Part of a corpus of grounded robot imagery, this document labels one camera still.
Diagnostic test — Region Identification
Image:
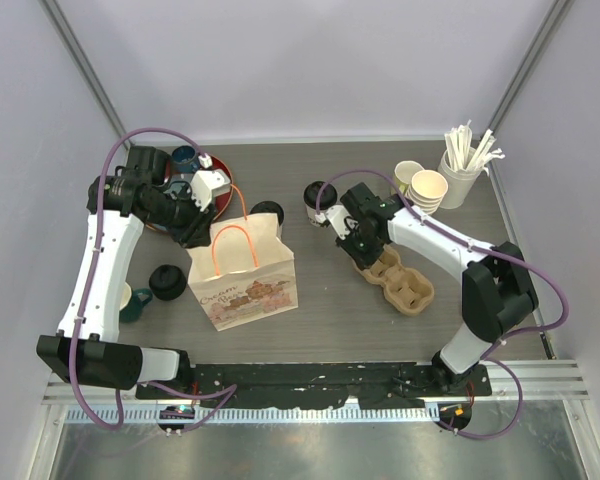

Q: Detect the teal mug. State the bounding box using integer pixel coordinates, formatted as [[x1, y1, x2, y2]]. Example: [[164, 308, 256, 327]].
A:
[[119, 283, 153, 324]]

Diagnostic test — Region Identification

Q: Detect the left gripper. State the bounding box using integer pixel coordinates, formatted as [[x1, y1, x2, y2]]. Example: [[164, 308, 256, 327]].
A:
[[148, 183, 218, 249]]

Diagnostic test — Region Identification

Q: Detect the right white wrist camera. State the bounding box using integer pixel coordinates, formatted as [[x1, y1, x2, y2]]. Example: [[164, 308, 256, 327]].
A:
[[314, 204, 358, 240]]

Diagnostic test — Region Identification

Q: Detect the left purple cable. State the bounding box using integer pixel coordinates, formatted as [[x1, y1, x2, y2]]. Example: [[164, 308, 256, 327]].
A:
[[67, 126, 237, 432]]

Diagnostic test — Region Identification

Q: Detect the purple cable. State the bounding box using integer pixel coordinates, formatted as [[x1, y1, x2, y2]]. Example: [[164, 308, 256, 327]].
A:
[[315, 168, 571, 441], [67, 126, 237, 432]]

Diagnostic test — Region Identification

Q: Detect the cardboard cup carrier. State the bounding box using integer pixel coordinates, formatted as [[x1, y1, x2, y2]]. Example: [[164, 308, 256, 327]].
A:
[[353, 245, 435, 317]]

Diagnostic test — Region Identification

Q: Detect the brown paper bag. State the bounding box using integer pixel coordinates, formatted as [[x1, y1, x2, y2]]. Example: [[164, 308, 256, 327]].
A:
[[187, 208, 299, 331]]

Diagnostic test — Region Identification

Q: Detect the stack of black lids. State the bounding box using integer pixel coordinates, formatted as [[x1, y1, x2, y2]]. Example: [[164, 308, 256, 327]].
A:
[[149, 264, 187, 301]]

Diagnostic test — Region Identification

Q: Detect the dark blue mug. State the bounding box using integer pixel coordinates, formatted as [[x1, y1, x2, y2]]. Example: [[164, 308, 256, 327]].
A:
[[171, 145, 201, 174]]

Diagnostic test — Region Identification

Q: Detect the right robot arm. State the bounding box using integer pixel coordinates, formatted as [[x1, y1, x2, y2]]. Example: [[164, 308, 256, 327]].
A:
[[325, 183, 538, 395]]

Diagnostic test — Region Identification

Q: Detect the bundle of wrapped straws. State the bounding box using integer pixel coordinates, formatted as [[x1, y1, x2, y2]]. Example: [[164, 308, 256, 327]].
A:
[[443, 121, 506, 174]]

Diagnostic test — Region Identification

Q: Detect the red round tray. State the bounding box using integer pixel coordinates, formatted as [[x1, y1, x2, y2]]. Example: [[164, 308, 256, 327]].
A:
[[144, 151, 235, 234]]

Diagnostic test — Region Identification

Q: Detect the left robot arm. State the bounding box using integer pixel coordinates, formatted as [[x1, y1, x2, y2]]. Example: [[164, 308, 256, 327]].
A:
[[36, 146, 231, 399]]

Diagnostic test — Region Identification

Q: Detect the white straw holder cup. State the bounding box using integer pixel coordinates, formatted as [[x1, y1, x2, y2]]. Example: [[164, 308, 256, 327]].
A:
[[438, 151, 488, 210]]

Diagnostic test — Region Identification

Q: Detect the black cup lid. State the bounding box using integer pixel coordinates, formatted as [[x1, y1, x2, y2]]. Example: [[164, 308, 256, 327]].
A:
[[303, 181, 337, 211], [250, 200, 284, 226]]

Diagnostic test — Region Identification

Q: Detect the stack of paper cups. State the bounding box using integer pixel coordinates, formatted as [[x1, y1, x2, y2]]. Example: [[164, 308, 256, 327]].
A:
[[408, 170, 448, 214]]

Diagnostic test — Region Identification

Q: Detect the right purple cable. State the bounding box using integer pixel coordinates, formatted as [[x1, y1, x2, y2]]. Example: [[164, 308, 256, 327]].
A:
[[315, 168, 571, 441]]

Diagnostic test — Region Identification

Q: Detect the yellow-green mug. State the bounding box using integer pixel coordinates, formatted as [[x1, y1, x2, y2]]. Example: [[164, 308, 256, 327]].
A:
[[393, 160, 424, 194]]

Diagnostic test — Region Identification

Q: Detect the aluminium rail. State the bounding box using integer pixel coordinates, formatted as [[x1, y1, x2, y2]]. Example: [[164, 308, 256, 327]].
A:
[[42, 358, 591, 426]]

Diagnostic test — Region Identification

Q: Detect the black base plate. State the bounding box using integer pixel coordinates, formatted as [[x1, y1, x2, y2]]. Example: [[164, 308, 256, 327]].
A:
[[134, 360, 494, 409]]

